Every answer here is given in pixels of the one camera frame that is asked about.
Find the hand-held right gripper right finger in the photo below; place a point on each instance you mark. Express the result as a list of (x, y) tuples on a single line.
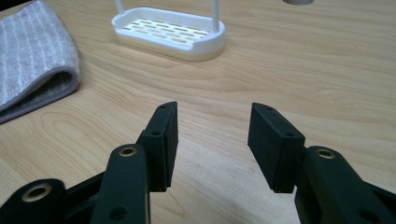
[(274, 149)]

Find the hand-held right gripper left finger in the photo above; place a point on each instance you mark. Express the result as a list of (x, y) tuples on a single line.
[(162, 146)]

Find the white slotted drain rack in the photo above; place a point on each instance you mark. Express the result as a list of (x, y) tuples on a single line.
[(169, 31)]

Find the grey striped cloth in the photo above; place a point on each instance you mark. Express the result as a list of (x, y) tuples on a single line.
[(29, 53)]

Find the grey round object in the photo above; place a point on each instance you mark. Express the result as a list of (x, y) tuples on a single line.
[(298, 1)]

